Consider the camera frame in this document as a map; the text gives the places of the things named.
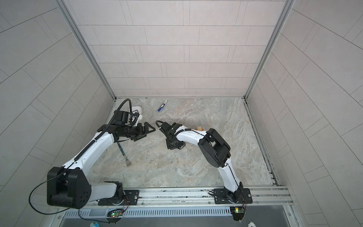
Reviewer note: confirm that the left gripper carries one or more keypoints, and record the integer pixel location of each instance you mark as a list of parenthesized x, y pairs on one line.
[(140, 132)]

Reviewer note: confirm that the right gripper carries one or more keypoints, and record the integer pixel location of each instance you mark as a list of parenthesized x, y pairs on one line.
[(169, 147)]

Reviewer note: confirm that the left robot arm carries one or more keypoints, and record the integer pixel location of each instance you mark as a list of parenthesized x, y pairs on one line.
[(67, 186)]

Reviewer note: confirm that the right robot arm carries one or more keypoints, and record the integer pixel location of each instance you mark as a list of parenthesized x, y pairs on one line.
[(217, 153)]

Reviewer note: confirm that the blue whiteboard marker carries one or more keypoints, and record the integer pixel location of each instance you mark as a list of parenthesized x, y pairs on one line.
[(162, 105)]

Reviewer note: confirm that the metal fork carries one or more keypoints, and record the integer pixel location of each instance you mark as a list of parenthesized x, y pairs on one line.
[(127, 161)]

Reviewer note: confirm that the left controller board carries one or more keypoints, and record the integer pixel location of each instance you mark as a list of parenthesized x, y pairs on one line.
[(117, 213)]

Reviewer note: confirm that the controller board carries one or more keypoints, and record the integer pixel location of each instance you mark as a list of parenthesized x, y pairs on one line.
[(237, 213), (117, 213)]

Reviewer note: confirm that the right controller board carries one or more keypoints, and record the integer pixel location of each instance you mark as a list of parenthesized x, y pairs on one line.
[(237, 213)]

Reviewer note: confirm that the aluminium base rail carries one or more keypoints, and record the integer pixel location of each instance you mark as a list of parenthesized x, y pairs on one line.
[(201, 197)]

